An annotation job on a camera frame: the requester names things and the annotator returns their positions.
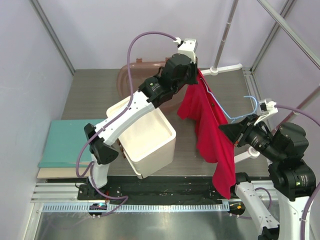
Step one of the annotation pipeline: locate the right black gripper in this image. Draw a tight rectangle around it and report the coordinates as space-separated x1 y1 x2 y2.
219 112 284 161

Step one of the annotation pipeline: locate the light blue wire hanger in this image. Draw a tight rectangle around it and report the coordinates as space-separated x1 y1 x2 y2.
200 77 258 123

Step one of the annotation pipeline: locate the red t shirt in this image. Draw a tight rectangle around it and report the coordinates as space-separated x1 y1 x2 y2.
177 70 236 199

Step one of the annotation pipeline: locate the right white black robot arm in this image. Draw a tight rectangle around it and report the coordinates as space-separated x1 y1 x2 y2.
219 114 316 240

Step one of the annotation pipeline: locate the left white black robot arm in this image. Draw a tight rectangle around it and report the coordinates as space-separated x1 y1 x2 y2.
84 52 198 200

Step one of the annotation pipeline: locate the metal clothes rack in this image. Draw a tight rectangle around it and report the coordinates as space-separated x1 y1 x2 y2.
201 0 320 163

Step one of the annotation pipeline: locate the brown translucent plastic lid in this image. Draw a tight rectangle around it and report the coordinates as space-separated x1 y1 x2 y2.
116 58 187 113

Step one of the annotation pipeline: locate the white plastic storage box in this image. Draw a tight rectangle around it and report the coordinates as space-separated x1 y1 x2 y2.
104 92 176 179

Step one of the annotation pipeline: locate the teal book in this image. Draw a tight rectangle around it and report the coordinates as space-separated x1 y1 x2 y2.
38 119 103 168

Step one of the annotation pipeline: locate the beige board under book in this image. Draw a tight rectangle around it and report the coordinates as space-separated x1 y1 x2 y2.
37 167 77 179

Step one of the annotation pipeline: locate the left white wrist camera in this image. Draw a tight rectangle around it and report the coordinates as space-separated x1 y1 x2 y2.
173 37 198 64

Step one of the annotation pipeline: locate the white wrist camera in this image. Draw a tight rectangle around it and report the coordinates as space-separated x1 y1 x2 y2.
254 98 278 126
173 37 198 64

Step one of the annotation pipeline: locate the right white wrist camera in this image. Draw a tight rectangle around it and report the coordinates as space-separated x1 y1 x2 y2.
254 98 278 126

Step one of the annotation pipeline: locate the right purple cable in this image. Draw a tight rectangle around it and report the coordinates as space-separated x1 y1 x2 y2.
273 104 320 236

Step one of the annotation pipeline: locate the purple cable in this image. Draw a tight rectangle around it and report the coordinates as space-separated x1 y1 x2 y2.
273 104 320 236
74 31 181 216

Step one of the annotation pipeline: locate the white slotted cable duct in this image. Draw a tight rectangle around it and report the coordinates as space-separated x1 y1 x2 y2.
42 201 230 214

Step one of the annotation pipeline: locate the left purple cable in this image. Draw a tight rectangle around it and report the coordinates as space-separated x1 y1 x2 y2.
74 31 181 216

